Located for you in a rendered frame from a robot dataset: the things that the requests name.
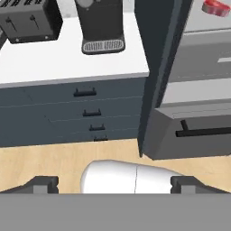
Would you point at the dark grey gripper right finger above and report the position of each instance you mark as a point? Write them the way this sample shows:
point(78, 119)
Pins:
point(186, 184)

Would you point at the dark blue tall side panel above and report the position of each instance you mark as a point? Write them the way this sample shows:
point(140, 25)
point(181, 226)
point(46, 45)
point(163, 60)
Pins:
point(153, 60)

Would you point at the dark blue cupboard front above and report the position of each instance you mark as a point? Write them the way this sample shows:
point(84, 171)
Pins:
point(18, 123)

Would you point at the grey fridge drawer front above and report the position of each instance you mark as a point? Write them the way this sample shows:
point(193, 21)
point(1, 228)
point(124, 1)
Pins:
point(168, 138)

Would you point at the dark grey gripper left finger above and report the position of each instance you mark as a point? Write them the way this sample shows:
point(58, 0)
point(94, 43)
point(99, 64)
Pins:
point(42, 184)

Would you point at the dark blue drawer front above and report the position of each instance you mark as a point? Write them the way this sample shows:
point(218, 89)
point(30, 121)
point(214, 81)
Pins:
point(120, 107)
point(123, 134)
point(120, 90)
point(123, 122)

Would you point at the white rounded object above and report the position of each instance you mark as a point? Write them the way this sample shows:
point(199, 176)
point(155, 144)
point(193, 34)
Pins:
point(120, 179)

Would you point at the black toaster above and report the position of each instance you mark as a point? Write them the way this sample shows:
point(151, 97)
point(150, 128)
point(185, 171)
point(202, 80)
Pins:
point(28, 21)

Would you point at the black coffee machine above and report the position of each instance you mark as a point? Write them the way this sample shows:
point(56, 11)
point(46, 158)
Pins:
point(100, 24)

